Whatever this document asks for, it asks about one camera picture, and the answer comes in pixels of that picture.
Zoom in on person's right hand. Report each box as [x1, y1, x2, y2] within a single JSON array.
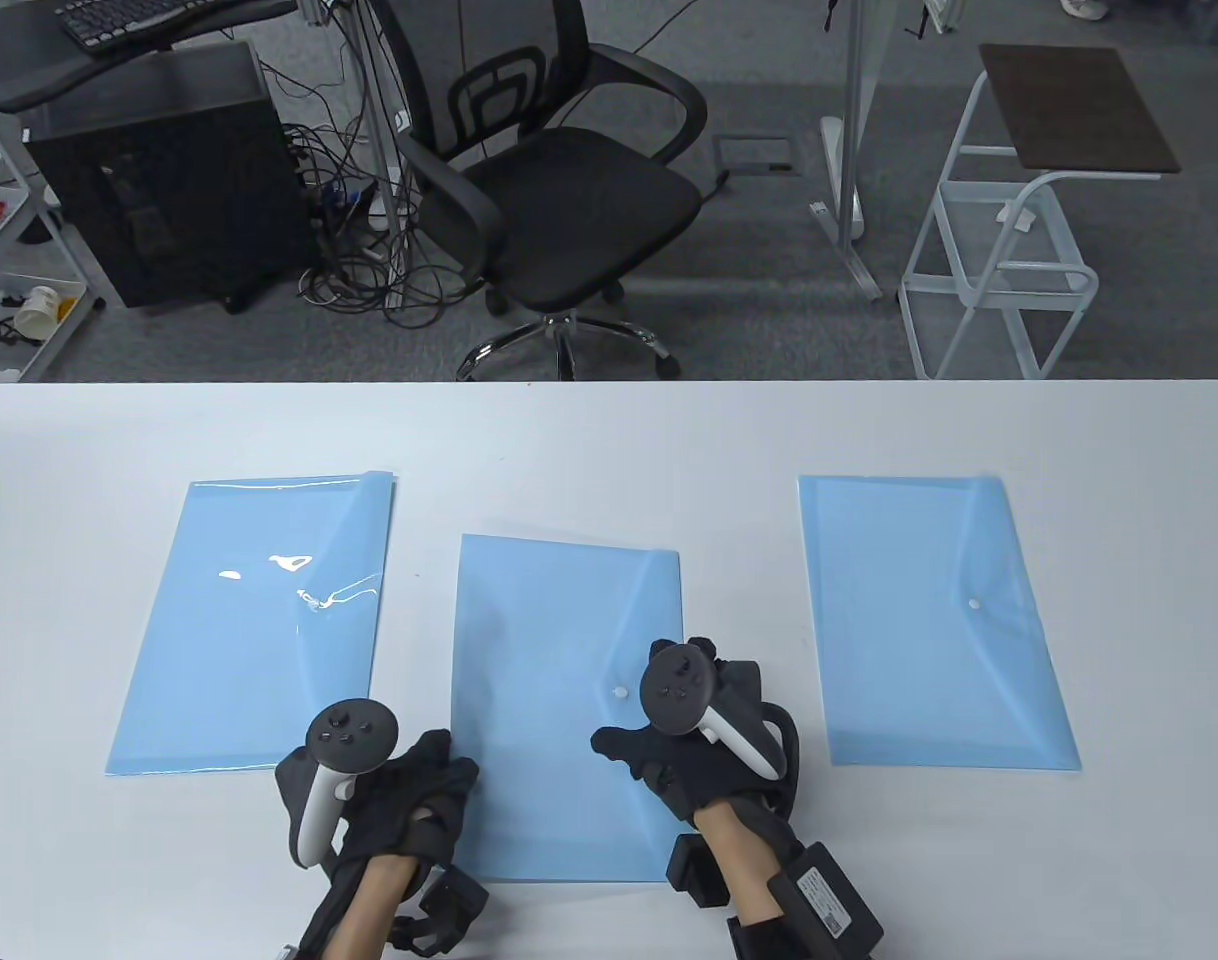
[[591, 633, 801, 830]]

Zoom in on person's left hand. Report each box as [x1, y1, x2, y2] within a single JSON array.
[[273, 729, 480, 885]]

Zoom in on blue plastic snap folder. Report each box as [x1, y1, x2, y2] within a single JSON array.
[[797, 474, 1082, 771], [451, 533, 685, 884], [105, 470, 398, 776]]

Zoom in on person's left forearm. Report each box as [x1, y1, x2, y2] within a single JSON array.
[[319, 858, 420, 960]]

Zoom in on person's right forearm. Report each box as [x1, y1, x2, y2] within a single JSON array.
[[691, 800, 800, 931]]

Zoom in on grey and white controller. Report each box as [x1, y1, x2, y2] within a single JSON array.
[[638, 645, 787, 784], [289, 697, 401, 871]]

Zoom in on black rectangular sensor box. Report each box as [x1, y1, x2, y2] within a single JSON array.
[[764, 842, 885, 960]]

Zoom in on black mesh office chair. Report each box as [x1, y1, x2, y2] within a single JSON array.
[[367, 0, 730, 381]]

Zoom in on grey floor outlet box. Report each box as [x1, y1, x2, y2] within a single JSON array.
[[711, 135, 800, 176]]

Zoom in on black computer tower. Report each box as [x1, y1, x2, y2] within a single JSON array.
[[21, 40, 315, 313]]

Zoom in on white metal desk leg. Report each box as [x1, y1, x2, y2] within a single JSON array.
[[807, 0, 885, 301], [344, 0, 415, 311]]

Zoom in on white side table brown top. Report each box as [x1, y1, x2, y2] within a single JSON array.
[[899, 43, 1182, 381]]

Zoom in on black keyboard desk tray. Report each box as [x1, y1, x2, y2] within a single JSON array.
[[0, 0, 300, 113]]

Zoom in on black keyboard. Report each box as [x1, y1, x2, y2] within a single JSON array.
[[54, 0, 242, 51]]

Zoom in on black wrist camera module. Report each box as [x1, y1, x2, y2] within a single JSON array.
[[389, 865, 490, 956], [666, 833, 730, 906]]

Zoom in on black forearm strap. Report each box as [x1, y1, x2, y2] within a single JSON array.
[[726, 915, 820, 960]]

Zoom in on white wire rack cart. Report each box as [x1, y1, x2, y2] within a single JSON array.
[[0, 90, 107, 386]]

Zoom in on tangle of black cables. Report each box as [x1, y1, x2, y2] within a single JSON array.
[[284, 0, 490, 331]]

